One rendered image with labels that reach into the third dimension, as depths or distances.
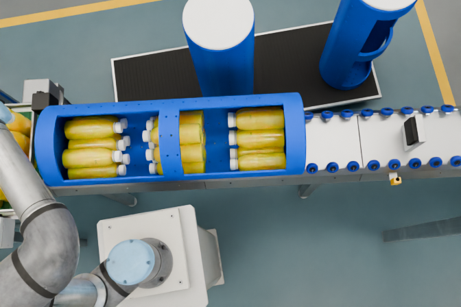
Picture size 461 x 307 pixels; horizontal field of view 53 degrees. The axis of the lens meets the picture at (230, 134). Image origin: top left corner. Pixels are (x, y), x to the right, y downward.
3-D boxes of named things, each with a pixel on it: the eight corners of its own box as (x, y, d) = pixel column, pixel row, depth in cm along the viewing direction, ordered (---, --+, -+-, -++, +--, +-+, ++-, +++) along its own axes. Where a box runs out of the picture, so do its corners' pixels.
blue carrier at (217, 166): (300, 182, 170) (309, 162, 143) (64, 193, 173) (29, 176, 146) (293, 109, 179) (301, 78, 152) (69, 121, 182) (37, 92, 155)
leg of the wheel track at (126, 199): (136, 206, 266) (103, 191, 206) (127, 207, 267) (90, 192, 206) (136, 196, 268) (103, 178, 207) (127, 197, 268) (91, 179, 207)
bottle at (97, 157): (66, 145, 162) (116, 142, 162) (70, 162, 165) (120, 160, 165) (60, 155, 156) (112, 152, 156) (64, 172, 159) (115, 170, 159)
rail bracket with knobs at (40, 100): (59, 121, 186) (48, 114, 176) (41, 122, 187) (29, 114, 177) (60, 98, 189) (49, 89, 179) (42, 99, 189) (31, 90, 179)
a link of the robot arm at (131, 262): (169, 264, 134) (158, 263, 121) (133, 296, 132) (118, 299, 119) (144, 232, 137) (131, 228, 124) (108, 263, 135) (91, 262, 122)
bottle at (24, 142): (22, 157, 183) (-2, 147, 166) (20, 141, 185) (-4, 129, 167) (39, 154, 183) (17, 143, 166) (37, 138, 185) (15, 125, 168)
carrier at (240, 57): (261, 106, 263) (241, 64, 270) (265, 35, 179) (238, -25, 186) (213, 125, 261) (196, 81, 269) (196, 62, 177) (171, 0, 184)
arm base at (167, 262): (171, 288, 141) (164, 290, 132) (123, 288, 142) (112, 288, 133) (174, 238, 145) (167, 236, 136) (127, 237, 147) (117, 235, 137)
